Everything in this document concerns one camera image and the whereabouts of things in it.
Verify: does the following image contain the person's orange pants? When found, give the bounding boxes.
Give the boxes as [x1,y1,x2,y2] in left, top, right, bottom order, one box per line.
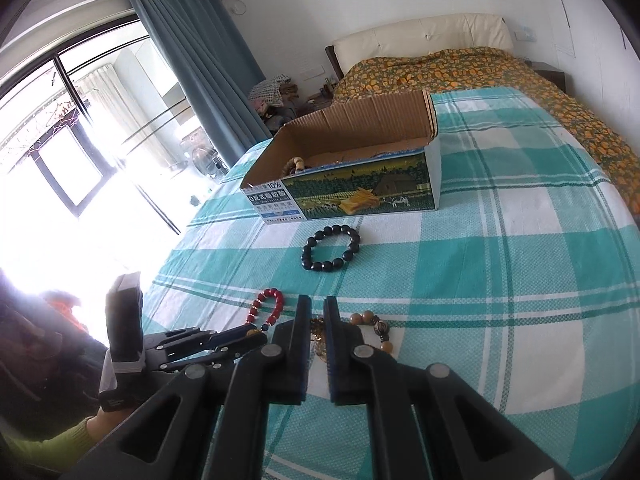
[42,289,89,334]

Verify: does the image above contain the blue-grey curtain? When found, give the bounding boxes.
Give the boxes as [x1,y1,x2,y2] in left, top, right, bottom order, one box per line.
[127,0,275,168]

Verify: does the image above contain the mixed brown bead string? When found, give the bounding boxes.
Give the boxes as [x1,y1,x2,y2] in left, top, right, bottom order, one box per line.
[310,310,397,362]

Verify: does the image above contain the orange floral bedspread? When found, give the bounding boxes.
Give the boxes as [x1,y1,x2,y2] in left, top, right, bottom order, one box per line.
[332,46,640,221]

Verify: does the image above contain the black-framed window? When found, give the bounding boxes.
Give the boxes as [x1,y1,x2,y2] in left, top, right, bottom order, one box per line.
[0,15,182,234]

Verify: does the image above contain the printed cardboard box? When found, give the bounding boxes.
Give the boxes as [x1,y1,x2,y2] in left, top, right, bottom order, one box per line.
[240,89,442,222]

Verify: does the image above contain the red bead bracelet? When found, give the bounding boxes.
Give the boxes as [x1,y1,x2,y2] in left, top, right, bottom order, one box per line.
[246,287,286,334]

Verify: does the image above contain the person's left forearm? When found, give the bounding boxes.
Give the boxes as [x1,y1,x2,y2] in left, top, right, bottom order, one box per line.
[0,412,102,462]

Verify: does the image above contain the teal plaid cloth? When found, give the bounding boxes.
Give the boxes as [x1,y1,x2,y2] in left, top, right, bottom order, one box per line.
[142,85,640,480]

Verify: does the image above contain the dark wooden nightstand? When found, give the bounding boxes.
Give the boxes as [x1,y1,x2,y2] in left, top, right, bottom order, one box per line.
[525,60,567,94]
[300,87,342,117]

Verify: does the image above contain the cream padded headboard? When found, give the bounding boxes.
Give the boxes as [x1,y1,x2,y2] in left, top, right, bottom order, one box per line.
[325,12,515,81]

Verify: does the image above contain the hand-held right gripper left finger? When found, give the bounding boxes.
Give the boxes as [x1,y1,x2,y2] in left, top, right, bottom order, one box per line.
[60,295,313,480]

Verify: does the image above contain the dark bead bracelet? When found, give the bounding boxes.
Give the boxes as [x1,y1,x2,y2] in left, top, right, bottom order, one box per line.
[301,225,362,274]

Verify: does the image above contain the pile of clothes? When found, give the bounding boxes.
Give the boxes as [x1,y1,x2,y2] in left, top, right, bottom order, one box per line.
[247,75,302,132]

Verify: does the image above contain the white wardrobe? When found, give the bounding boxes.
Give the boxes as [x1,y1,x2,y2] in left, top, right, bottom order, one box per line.
[547,0,640,91]

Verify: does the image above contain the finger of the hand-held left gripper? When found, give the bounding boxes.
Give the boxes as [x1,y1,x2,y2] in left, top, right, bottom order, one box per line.
[144,326,253,353]
[147,332,269,374]

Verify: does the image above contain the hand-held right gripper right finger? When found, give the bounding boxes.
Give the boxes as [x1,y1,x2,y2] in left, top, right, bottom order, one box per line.
[324,296,576,480]

